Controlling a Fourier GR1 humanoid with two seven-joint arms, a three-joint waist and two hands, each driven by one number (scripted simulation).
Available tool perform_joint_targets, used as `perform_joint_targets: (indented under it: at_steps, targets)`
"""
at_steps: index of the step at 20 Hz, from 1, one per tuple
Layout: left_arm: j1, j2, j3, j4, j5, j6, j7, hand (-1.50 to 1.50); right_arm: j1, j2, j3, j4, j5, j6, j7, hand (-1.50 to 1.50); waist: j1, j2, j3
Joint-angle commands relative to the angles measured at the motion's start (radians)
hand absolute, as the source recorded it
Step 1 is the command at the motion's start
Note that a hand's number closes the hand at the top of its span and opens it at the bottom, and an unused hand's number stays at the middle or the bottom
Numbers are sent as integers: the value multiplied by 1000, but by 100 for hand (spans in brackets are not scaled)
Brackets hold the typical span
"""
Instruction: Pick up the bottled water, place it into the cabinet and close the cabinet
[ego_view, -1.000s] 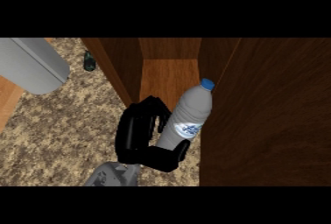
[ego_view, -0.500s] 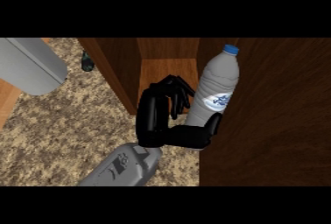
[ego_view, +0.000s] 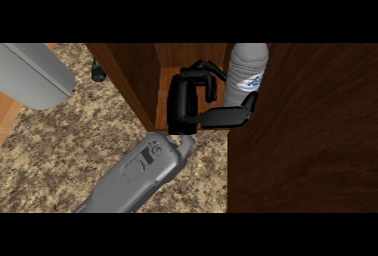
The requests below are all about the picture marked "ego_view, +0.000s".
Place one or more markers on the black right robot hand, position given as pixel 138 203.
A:
pixel 180 106

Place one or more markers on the clear plastic water bottle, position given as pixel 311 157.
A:
pixel 246 66

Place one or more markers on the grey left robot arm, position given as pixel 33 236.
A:
pixel 32 75

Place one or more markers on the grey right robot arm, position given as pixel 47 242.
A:
pixel 141 173

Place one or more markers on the brown wooden cabinet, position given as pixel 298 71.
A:
pixel 138 73

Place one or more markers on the dark wooden cabinet door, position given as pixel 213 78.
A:
pixel 305 133

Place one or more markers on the dark green glass bottle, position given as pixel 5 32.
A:
pixel 98 72

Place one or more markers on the pale wooden board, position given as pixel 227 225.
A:
pixel 8 113

